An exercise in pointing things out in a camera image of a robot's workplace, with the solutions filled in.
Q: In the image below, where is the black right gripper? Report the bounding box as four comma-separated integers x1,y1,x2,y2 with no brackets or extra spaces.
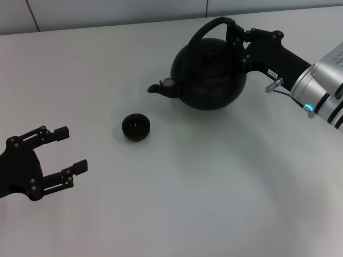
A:
226,24,313,92

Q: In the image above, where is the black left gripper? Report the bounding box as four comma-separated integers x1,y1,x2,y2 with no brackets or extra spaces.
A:
0,125,88,201

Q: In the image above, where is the black round teapot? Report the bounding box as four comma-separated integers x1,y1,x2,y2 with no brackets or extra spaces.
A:
147,16,247,111

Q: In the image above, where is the small black teacup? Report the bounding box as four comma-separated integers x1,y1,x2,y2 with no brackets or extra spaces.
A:
121,113,151,142

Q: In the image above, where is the black teapot lid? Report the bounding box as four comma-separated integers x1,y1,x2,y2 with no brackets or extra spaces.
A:
192,44,228,67

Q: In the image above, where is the silver cylindrical connector plug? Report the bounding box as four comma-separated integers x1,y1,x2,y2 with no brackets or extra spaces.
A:
265,77,284,93

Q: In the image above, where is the thin grey cable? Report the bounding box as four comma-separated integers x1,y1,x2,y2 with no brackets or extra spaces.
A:
273,89,308,109

